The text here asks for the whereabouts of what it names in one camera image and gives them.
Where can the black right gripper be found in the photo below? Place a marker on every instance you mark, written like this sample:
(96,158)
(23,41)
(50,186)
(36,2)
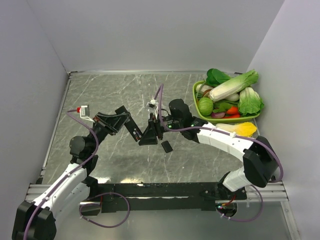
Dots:
(154,129)

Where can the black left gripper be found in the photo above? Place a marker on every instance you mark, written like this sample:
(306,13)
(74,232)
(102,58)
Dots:
(111,123)

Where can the black remote control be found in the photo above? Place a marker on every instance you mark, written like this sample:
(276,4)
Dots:
(130,124)

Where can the black battery compartment cover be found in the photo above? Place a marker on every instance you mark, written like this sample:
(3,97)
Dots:
(166,146)

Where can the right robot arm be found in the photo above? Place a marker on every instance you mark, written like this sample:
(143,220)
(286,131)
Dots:
(256,154)

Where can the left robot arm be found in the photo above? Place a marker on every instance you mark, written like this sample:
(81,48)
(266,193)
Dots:
(39,219)

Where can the round green cabbage toy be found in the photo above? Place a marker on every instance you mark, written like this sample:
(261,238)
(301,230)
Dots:
(205,106)

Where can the purple onion toy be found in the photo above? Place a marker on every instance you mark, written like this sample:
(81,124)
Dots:
(217,115)

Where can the white mushroom toy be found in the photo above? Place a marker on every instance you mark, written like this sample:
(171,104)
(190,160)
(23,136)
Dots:
(201,89)

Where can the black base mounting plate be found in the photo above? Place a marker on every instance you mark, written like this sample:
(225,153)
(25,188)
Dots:
(115,197)

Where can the dark green spinach toy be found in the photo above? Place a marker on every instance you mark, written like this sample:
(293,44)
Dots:
(216,77)

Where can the orange carrot toy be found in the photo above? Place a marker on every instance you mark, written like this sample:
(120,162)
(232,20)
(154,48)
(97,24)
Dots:
(233,111)

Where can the red chili toy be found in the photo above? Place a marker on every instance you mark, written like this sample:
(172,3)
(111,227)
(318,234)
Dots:
(234,116)

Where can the white radish toy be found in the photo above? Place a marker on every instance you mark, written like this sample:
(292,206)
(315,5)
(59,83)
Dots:
(233,97)

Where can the yellow cabbage toy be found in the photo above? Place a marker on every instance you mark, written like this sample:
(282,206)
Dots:
(245,129)

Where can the green leafy lettuce toy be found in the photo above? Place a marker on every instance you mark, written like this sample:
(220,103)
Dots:
(250,103)

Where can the large napa cabbage toy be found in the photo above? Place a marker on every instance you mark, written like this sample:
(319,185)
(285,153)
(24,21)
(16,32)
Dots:
(233,85)

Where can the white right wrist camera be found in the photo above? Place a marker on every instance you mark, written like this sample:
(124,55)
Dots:
(153,107)

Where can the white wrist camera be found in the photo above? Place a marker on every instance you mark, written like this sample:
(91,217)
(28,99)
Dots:
(84,112)
(153,107)

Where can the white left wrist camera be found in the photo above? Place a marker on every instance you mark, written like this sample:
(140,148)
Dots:
(84,112)

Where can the aluminium frame rail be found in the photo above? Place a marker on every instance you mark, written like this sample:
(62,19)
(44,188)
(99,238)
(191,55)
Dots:
(273,192)

